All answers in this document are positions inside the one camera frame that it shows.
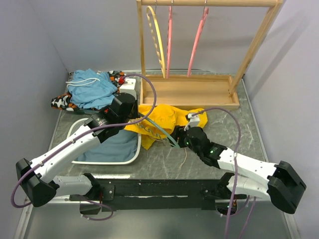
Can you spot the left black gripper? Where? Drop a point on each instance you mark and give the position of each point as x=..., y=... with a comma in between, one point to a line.
x=136, y=113

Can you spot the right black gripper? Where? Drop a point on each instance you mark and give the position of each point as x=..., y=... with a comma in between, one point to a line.
x=180, y=133

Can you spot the yellow shorts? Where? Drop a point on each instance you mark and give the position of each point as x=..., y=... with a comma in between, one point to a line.
x=167, y=117

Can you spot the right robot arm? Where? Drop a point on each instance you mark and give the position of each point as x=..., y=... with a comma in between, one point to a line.
x=278, y=183

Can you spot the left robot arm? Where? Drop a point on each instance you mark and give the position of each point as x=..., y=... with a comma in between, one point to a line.
x=39, y=177

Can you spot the light blue shorts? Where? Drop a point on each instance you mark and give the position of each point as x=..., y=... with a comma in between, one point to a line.
x=90, y=89

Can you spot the wooden hanger rack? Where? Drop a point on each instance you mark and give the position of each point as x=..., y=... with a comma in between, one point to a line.
x=202, y=91

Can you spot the yellow hanger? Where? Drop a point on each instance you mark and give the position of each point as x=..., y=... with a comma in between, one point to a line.
x=156, y=36

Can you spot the patterned black orange shorts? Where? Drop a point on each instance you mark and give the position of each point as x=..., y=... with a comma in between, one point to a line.
x=62, y=102

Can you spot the pink hanger left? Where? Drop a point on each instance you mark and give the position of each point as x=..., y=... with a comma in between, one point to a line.
x=169, y=37

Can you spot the pink hanger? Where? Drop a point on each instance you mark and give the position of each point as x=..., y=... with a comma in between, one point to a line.
x=169, y=37
x=196, y=41

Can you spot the pink hanger right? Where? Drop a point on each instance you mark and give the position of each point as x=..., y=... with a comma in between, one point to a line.
x=196, y=41

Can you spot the blue cloth in basket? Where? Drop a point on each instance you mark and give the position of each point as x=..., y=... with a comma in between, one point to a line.
x=119, y=148

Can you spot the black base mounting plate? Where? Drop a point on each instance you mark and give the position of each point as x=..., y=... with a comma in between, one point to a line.
x=147, y=194

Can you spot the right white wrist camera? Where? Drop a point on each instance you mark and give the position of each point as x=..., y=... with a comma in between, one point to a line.
x=192, y=121

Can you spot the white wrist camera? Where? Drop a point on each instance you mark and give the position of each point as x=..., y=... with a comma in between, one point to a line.
x=129, y=87
x=192, y=121

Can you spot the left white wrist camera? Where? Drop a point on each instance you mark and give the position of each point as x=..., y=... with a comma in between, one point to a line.
x=129, y=87

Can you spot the aluminium rail frame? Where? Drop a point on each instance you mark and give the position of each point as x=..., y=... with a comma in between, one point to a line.
x=61, y=219

